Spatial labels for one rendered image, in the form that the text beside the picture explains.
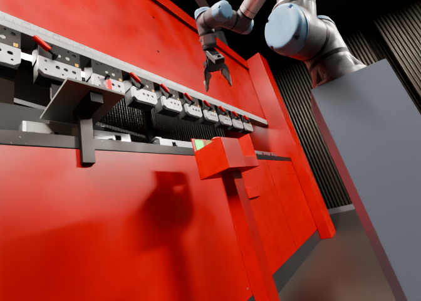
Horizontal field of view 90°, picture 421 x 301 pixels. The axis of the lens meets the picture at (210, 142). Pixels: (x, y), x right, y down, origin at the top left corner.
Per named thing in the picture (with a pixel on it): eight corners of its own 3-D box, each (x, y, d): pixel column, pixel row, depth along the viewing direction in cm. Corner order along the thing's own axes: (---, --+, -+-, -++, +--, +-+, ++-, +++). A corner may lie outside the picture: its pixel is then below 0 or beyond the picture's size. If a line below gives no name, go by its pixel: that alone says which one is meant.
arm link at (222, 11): (240, 5, 89) (223, 15, 97) (218, -5, 82) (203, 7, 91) (239, 24, 89) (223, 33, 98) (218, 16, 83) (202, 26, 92)
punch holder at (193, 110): (188, 113, 142) (183, 92, 146) (180, 118, 146) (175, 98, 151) (203, 117, 153) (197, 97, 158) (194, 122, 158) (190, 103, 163)
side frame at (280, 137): (332, 237, 208) (258, 51, 277) (257, 247, 255) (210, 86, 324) (336, 231, 228) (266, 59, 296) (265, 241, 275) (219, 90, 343)
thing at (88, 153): (95, 152, 62) (89, 89, 68) (76, 168, 70) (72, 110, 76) (109, 153, 65) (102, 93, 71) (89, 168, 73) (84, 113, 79)
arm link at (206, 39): (217, 32, 96) (200, 35, 94) (219, 42, 97) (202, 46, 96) (212, 36, 103) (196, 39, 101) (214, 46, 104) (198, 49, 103)
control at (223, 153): (229, 167, 75) (216, 121, 80) (200, 180, 85) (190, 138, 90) (259, 165, 89) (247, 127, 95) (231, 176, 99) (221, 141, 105)
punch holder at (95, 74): (94, 87, 95) (91, 57, 100) (86, 96, 99) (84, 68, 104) (125, 95, 106) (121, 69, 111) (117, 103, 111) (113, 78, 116)
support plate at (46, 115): (67, 79, 61) (67, 76, 62) (39, 119, 76) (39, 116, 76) (124, 95, 76) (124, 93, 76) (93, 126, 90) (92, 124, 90)
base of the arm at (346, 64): (364, 87, 67) (351, 62, 70) (378, 63, 54) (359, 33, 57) (315, 106, 73) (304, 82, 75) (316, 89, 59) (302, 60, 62)
